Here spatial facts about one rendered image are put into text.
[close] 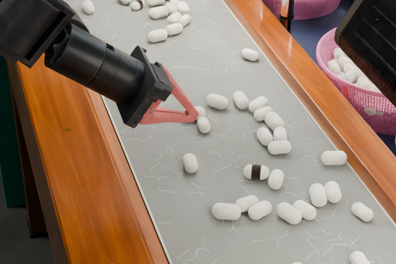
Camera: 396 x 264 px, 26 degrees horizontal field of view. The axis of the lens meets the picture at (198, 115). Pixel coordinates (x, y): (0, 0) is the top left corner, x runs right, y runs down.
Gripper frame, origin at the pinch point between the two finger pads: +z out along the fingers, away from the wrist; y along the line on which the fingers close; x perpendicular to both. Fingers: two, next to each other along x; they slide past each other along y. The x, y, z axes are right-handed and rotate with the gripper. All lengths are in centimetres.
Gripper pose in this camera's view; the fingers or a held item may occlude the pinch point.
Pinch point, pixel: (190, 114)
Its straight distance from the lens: 106.8
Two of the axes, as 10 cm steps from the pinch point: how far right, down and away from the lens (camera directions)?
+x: -5.8, 7.7, 2.7
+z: 7.7, 4.1, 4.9
